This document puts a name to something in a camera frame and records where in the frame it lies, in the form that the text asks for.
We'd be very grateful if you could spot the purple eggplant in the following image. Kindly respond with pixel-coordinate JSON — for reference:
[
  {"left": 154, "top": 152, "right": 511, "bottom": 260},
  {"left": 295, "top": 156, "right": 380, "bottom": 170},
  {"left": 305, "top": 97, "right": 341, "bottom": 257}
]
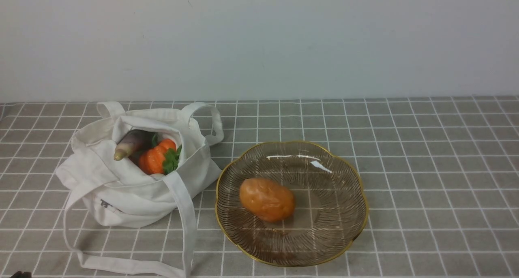
[{"left": 113, "top": 130, "right": 157, "bottom": 160}]

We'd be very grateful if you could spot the white canvas tote bag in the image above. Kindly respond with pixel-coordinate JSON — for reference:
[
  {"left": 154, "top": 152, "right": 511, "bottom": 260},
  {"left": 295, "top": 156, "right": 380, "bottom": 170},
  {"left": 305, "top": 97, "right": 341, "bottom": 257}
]
[{"left": 55, "top": 101, "right": 224, "bottom": 278}]

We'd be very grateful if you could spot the orange-brown potato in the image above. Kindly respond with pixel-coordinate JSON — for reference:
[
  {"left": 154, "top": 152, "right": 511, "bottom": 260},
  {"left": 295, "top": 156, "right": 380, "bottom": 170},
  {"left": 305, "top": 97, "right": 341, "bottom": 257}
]
[{"left": 239, "top": 177, "right": 296, "bottom": 223}]

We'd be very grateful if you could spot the amber glass gold-rimmed bowl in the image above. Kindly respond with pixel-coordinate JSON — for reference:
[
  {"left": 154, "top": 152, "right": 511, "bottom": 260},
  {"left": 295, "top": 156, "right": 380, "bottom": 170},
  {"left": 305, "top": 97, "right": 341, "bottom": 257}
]
[{"left": 215, "top": 141, "right": 369, "bottom": 267}]

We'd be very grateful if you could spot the grey checked tablecloth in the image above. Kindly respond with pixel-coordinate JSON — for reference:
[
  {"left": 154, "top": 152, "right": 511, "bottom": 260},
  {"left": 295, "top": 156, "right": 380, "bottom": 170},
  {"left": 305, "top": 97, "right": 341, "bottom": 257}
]
[{"left": 0, "top": 96, "right": 518, "bottom": 278}]

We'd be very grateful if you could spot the black object at bottom edge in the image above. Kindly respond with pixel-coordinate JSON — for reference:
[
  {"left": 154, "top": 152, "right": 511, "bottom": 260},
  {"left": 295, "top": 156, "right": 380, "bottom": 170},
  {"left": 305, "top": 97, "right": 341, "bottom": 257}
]
[{"left": 11, "top": 271, "right": 32, "bottom": 278}]

